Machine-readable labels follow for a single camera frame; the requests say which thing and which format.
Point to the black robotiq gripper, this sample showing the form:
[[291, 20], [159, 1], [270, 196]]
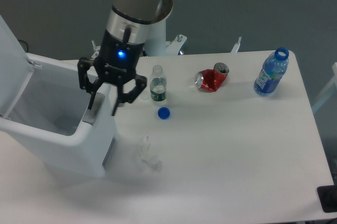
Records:
[[116, 65]]

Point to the white push-button trash can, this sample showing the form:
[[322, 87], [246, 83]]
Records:
[[44, 109]]

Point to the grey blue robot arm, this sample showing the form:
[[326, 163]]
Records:
[[126, 32]]

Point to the crushed red soda can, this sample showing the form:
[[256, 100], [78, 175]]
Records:
[[211, 79]]

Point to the white bottle cap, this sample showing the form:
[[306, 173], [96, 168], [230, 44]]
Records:
[[144, 95]]

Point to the clear green-label plastic bottle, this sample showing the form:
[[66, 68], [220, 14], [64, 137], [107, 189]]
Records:
[[158, 84]]

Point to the blue bottle cap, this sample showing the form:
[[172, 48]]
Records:
[[163, 113]]

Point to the blue plastic drink bottle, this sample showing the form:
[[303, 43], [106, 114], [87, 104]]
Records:
[[273, 69]]

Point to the white furniture at right edge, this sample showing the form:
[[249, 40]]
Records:
[[326, 92]]

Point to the black device at table edge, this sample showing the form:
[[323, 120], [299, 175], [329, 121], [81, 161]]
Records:
[[327, 197]]

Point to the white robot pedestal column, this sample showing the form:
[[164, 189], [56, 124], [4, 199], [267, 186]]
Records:
[[156, 41]]

